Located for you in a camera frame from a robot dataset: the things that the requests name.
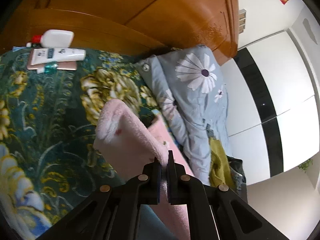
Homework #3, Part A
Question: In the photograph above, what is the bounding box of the olive green knit sweater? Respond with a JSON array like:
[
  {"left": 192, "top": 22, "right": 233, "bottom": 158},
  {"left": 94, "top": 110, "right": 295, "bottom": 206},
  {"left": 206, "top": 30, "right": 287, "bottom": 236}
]
[{"left": 209, "top": 137, "right": 237, "bottom": 189}]

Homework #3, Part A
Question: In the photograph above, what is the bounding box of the white cream tube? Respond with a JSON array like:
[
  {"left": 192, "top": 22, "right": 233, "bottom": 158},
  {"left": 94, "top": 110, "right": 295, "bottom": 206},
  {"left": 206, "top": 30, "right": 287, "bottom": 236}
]
[{"left": 30, "top": 48, "right": 86, "bottom": 64}]

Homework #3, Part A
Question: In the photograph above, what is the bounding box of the white wardrobe with black stripe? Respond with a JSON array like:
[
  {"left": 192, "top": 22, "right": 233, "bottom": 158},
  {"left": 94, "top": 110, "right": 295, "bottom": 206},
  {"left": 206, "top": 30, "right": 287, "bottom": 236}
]
[{"left": 220, "top": 5, "right": 320, "bottom": 186}]

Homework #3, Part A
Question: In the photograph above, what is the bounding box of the blue daisy print duvet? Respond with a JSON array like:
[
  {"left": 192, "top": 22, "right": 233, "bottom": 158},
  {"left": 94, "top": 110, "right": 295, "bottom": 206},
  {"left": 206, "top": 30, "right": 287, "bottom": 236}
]
[{"left": 134, "top": 44, "right": 234, "bottom": 187}]

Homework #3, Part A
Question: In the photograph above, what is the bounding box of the white bottle with red cap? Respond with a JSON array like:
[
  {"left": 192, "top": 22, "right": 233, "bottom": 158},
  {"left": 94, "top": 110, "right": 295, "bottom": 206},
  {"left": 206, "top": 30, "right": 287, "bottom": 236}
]
[{"left": 26, "top": 29, "right": 75, "bottom": 48}]

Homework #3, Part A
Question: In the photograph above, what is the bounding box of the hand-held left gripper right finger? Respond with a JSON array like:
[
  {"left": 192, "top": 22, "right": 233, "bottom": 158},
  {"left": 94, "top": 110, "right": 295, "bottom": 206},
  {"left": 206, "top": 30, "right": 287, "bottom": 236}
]
[{"left": 167, "top": 151, "right": 290, "bottom": 240}]

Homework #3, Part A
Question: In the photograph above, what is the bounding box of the green potted plant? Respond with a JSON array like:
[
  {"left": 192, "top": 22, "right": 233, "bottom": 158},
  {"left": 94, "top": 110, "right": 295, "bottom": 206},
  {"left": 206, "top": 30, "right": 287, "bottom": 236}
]
[{"left": 297, "top": 159, "right": 313, "bottom": 173}]

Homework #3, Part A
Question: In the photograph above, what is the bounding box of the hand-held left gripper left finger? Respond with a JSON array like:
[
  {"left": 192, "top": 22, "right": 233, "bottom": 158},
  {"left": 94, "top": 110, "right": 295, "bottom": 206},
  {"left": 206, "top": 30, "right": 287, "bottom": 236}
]
[{"left": 47, "top": 157, "right": 162, "bottom": 240}]

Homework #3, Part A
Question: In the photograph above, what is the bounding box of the pink fleece garment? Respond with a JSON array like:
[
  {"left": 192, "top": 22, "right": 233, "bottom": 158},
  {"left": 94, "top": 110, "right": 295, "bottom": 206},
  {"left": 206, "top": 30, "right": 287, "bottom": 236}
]
[{"left": 93, "top": 99, "right": 195, "bottom": 240}]

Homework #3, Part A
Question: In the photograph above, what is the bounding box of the wooden headboard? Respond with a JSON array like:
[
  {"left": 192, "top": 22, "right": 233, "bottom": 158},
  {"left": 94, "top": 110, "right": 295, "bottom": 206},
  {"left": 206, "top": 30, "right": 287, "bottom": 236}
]
[{"left": 0, "top": 0, "right": 240, "bottom": 67}]

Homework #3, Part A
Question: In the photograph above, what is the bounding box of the small teal bottle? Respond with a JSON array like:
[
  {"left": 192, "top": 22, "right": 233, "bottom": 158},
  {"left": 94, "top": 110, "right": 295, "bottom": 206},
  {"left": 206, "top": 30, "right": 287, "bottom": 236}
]
[{"left": 37, "top": 62, "right": 59, "bottom": 74}]

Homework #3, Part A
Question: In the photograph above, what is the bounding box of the grey garment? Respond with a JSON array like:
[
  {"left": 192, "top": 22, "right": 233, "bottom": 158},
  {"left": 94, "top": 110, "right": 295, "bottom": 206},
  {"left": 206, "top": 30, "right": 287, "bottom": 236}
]
[{"left": 226, "top": 156, "right": 247, "bottom": 195}]

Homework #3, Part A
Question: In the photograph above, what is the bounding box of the pink flat case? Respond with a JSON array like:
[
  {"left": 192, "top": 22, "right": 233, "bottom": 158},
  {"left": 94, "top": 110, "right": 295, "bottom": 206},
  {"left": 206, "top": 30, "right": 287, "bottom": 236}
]
[{"left": 27, "top": 52, "right": 77, "bottom": 71}]

